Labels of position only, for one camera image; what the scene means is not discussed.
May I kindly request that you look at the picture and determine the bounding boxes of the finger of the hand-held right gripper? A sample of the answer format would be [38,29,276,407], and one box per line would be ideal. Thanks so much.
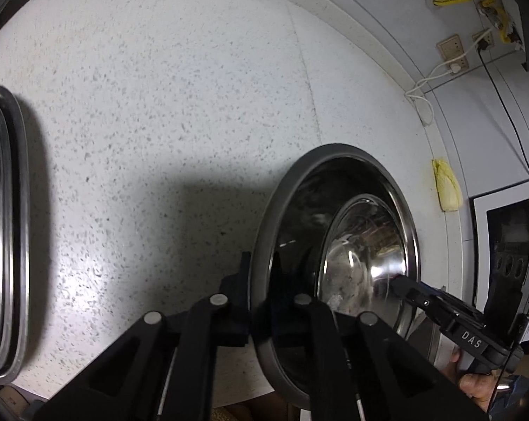
[389,274,450,323]

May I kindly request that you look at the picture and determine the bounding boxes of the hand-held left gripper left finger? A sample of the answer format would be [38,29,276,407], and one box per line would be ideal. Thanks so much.
[34,252,253,421]

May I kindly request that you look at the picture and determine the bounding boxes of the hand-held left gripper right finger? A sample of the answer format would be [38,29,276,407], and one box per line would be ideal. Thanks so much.
[270,262,489,421]

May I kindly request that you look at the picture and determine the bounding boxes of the medium steel bowl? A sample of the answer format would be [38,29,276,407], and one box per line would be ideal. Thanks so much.
[316,193,410,330]

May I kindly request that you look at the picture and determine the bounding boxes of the large steel bowl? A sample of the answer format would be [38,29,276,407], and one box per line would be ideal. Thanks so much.
[250,143,421,409]

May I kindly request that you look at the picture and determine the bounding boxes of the person's right hand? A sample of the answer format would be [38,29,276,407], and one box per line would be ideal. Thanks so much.
[449,346,511,412]

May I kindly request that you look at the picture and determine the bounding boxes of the white built-in appliance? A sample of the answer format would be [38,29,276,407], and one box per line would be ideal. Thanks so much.
[472,177,529,362]

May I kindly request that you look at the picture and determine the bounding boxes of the yellow cloth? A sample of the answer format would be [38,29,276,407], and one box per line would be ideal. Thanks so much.
[431,157,463,212]

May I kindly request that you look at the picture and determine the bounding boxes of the white cable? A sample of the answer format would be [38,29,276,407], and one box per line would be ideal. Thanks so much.
[403,62,463,126]

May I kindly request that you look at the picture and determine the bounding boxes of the black cable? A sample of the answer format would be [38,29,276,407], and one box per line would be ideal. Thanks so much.
[477,40,529,181]

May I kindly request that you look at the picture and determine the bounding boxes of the beige wall socket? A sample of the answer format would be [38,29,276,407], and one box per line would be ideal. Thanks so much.
[472,28,496,52]
[444,54,471,74]
[437,34,465,60]

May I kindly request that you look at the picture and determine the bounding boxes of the metal valve yellow handle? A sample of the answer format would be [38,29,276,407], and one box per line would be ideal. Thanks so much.
[478,0,524,45]

